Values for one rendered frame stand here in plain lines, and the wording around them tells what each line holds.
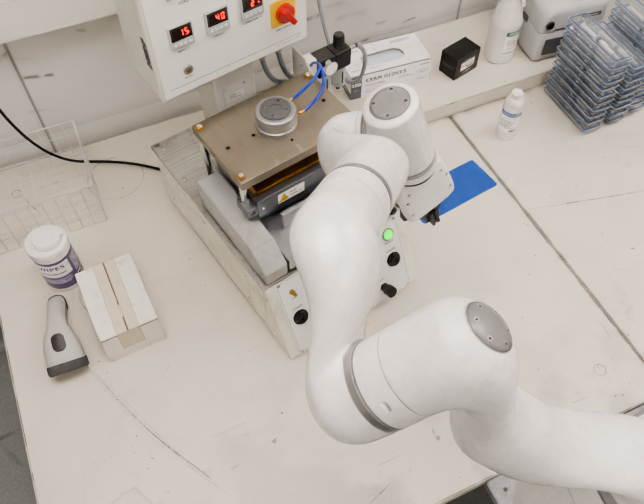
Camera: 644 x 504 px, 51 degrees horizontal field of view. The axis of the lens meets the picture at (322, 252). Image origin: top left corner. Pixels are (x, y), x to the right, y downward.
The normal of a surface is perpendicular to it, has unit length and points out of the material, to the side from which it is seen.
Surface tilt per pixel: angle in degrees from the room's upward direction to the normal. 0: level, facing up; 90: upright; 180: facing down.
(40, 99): 90
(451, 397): 79
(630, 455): 15
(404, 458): 0
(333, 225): 8
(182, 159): 0
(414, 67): 88
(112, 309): 1
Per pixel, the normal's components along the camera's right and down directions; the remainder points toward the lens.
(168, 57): 0.58, 0.67
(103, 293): 0.01, -0.57
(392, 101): -0.32, -0.46
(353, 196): 0.39, -0.73
